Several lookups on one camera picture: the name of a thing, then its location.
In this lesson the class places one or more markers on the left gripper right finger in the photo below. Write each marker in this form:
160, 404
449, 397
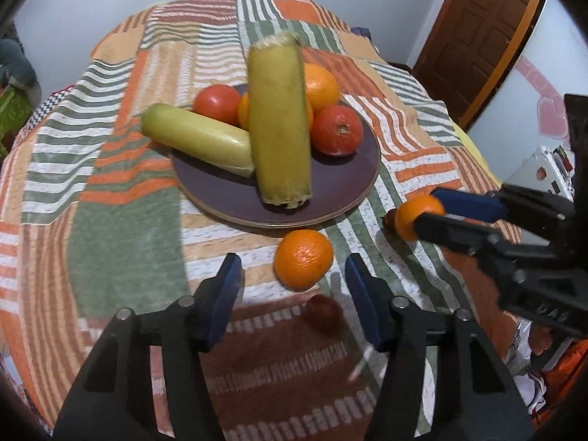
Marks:
372, 299

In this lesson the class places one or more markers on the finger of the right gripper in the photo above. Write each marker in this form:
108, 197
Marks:
455, 235
478, 207

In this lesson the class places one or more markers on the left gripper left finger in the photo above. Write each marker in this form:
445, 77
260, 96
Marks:
215, 299

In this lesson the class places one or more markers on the small tangerine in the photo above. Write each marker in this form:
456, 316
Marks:
302, 258
408, 212

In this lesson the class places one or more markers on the red tomato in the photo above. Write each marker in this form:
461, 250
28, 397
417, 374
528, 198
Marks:
219, 102
337, 131

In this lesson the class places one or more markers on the yellow-green sugarcane piece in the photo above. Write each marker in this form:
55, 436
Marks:
217, 143

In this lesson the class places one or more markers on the large orange with sticker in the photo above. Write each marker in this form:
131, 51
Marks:
243, 108

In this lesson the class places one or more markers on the yellow sugarcane piece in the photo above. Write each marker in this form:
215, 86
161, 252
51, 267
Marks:
278, 121

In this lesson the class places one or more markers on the small dark red fruit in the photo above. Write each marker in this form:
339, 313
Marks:
323, 314

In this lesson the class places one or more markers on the white box with stickers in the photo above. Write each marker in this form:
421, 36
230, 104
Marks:
545, 170

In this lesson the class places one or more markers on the purple round plate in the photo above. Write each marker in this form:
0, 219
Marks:
338, 185

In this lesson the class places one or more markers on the striped patchwork bedspread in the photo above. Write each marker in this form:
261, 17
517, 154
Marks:
92, 219

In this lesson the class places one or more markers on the orange on plate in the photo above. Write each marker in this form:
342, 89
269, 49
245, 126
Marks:
321, 87

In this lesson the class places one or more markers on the brown wooden door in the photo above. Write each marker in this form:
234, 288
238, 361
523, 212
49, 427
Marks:
470, 50

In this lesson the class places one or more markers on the blue bag by bed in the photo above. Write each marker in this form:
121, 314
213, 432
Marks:
362, 31

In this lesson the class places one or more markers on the red tomato on plate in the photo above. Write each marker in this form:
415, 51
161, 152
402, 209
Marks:
219, 102

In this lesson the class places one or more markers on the green box of clutter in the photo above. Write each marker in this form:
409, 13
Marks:
15, 111

